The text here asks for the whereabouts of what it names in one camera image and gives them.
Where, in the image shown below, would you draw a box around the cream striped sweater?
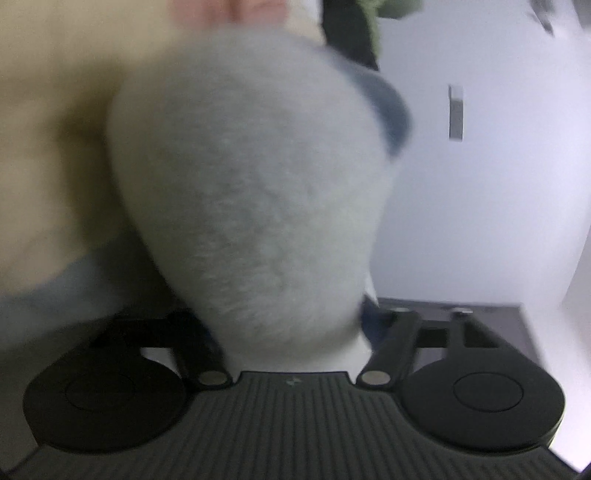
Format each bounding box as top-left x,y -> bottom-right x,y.
108,23 -> 414,374

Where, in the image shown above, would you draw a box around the grey wall switch panel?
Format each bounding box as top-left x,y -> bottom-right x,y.
448,84 -> 465,140

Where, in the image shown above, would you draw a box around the black puffer jacket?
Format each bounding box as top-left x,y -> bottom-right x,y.
321,0 -> 380,72

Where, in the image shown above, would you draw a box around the green fleece jacket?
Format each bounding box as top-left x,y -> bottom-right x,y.
359,0 -> 424,54

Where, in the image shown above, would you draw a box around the patchwork quilt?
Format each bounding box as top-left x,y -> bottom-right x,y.
0,0 -> 324,356

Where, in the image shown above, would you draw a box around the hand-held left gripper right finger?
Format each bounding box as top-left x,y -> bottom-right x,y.
355,299 -> 502,389

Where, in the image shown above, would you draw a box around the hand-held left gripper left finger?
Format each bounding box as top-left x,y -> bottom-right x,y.
88,308 -> 234,389

